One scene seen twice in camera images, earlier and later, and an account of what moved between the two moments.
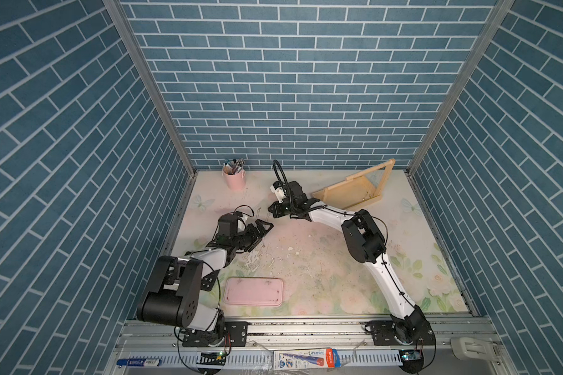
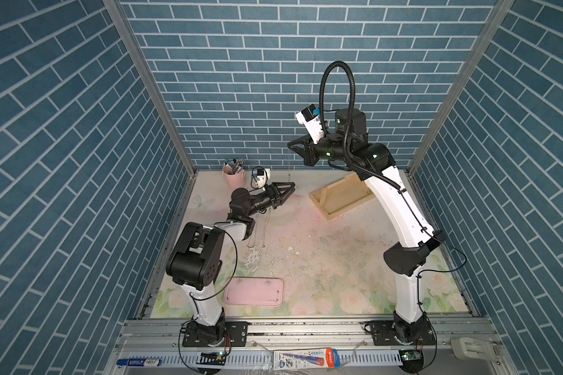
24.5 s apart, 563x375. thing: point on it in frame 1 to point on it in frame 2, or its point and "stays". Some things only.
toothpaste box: [306, 358] stays
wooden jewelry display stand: [359, 190] stays
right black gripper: [277, 208] to [303, 144]
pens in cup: [234, 166] stays
